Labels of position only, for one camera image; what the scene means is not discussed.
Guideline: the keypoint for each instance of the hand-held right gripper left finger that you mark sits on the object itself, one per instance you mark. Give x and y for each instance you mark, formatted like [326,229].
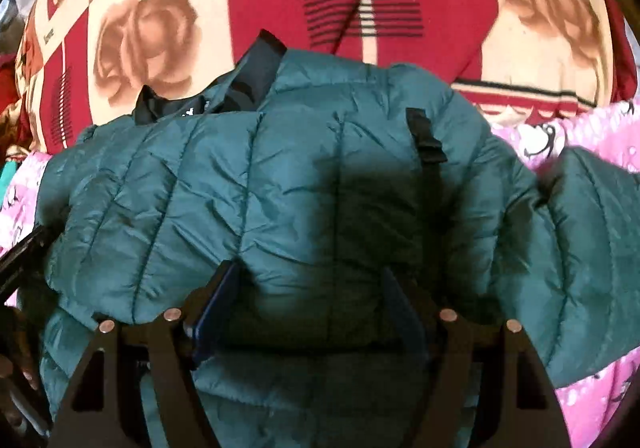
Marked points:
[215,308]

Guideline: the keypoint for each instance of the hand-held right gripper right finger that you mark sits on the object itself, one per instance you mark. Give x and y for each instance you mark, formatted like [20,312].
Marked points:
[404,308]

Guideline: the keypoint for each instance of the teal quilted puffer jacket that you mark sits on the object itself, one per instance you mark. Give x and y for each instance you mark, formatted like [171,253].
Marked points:
[280,168]

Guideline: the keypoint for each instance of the person's left hand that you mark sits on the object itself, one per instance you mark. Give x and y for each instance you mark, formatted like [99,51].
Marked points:
[29,374]

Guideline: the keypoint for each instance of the turquoise cloth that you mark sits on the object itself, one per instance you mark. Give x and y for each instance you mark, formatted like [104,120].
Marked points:
[6,178]

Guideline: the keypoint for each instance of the red and gold cloth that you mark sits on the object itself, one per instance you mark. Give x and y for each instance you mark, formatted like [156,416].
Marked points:
[12,113]

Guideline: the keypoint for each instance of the pink penguin printed blanket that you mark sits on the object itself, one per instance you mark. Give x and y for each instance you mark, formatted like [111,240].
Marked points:
[600,128]

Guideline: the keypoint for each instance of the red rose printed blanket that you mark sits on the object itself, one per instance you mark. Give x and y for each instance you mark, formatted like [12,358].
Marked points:
[425,3]

